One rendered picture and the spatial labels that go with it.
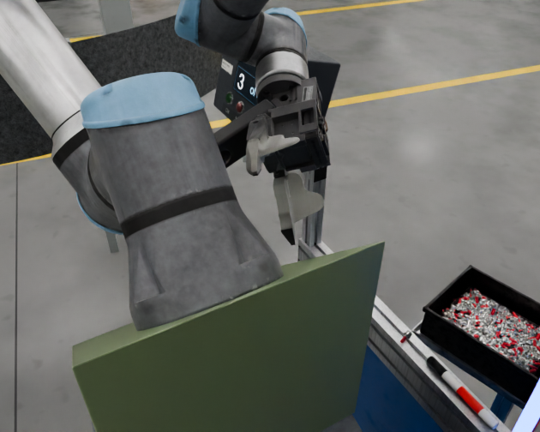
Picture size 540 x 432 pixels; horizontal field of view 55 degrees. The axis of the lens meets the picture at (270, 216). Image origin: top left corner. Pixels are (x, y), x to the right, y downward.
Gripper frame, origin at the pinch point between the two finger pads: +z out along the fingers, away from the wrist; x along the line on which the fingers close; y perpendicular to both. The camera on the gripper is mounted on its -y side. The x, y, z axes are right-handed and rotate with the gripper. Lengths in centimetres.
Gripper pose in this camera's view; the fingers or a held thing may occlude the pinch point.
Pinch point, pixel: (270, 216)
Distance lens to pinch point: 60.6
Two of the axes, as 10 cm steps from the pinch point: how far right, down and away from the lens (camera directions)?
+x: 3.1, 5.4, 7.8
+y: 9.5, -1.8, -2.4
